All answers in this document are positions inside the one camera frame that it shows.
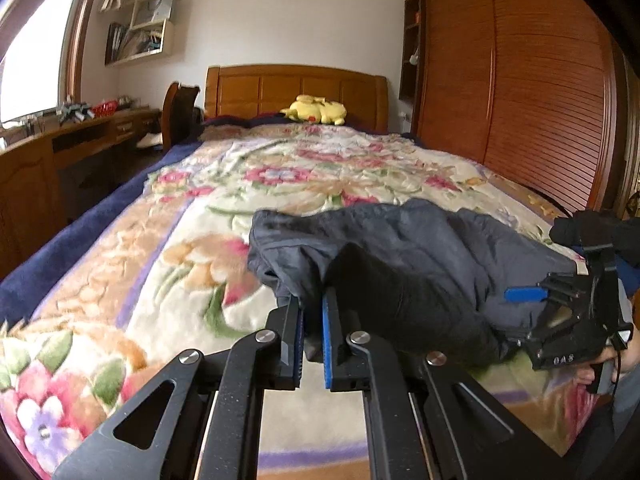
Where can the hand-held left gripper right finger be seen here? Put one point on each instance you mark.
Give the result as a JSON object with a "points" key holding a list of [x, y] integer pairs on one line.
{"points": [[329, 342]]}

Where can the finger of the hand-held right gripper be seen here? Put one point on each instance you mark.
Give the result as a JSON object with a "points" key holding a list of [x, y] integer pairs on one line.
{"points": [[550, 324], [525, 294]]}

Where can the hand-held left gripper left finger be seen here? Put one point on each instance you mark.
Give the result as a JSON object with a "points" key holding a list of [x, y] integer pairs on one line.
{"points": [[299, 342]]}

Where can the dark navy jacket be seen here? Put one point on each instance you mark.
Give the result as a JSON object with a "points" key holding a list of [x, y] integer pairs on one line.
{"points": [[425, 240]]}

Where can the person's right hand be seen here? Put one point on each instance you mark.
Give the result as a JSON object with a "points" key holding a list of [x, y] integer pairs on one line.
{"points": [[607, 355]]}

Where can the floral blanket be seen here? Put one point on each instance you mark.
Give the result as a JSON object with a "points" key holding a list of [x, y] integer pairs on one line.
{"points": [[200, 240]]}

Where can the wooden slatted wardrobe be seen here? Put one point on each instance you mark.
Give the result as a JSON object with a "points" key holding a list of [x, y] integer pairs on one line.
{"points": [[525, 85]]}

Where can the yellow plush toy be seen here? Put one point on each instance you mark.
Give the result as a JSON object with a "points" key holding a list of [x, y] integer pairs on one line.
{"points": [[310, 109]]}

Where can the navy bed sheet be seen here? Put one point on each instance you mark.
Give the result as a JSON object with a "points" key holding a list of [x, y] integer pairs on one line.
{"points": [[75, 230]]}

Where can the wooden bed headboard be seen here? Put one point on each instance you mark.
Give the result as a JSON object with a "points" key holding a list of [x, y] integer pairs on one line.
{"points": [[280, 90]]}

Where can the desk chair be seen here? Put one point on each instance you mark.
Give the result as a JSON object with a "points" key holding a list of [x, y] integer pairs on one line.
{"points": [[175, 115]]}

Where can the red basket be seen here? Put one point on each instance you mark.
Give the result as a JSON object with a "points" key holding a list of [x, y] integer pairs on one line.
{"points": [[104, 108]]}

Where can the wooden desk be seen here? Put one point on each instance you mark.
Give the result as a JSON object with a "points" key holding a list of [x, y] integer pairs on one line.
{"points": [[30, 170]]}

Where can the silver desk ornament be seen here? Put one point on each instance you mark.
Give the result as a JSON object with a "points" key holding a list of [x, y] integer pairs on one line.
{"points": [[75, 111]]}

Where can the row of books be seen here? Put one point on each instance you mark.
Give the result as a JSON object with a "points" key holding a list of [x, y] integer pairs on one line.
{"points": [[120, 42]]}

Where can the window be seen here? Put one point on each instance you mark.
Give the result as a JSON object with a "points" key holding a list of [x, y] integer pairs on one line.
{"points": [[35, 60]]}

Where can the white wall shelf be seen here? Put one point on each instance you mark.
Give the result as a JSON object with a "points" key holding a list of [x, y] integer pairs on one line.
{"points": [[167, 40]]}

